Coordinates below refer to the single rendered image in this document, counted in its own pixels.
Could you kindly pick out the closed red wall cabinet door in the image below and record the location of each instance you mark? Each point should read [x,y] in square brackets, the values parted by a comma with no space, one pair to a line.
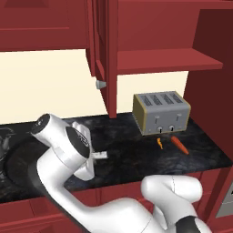
[39,21]

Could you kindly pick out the small orange vegetable piece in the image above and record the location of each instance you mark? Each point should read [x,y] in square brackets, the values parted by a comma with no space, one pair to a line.
[160,143]

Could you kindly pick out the grey cabinet door knob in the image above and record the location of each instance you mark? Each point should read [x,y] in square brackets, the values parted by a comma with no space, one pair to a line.
[100,84]

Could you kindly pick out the silver four-slot toaster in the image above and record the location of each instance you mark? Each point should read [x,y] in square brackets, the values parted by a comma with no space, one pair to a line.
[164,119]

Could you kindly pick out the red base cabinet run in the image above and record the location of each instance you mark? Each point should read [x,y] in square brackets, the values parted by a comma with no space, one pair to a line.
[121,191]

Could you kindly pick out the orange carrot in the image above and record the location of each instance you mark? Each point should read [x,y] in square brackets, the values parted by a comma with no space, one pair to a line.
[179,145]

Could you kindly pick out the open red cabinet door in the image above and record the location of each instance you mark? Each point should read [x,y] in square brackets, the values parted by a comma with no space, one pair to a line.
[111,60]

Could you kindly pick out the black hob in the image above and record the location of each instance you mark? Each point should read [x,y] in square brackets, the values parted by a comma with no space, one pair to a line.
[4,148]

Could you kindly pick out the grey appliance front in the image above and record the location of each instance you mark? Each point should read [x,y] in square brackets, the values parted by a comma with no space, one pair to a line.
[226,203]

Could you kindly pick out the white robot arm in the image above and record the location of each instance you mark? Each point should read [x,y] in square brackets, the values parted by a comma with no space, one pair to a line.
[63,164]

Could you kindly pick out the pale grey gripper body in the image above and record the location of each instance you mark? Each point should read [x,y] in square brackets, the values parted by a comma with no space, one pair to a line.
[101,155]

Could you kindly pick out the red cabinet shelf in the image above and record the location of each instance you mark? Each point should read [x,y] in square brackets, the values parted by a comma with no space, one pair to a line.
[164,62]

